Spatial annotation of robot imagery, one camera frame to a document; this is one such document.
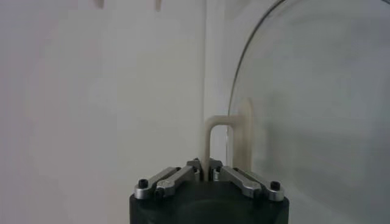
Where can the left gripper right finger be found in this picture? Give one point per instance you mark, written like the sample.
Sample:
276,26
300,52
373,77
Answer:
240,181

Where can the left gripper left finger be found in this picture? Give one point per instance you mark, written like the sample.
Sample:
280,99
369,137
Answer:
176,179

